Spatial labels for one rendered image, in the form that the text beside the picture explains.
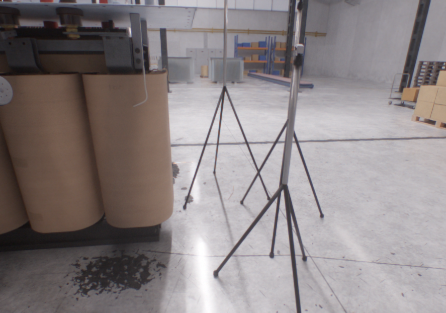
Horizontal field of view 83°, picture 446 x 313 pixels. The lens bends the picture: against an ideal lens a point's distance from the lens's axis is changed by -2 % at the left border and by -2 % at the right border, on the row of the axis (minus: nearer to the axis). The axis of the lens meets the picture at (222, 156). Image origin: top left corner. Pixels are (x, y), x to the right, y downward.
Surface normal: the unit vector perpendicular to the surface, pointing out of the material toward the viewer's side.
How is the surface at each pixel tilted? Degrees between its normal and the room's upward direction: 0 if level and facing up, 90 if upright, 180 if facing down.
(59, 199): 90
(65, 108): 90
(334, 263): 0
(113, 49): 90
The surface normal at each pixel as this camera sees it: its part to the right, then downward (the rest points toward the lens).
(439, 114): -0.98, 0.05
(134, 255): 0.01, -0.93
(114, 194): -0.11, 0.35
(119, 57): 0.15, 0.35
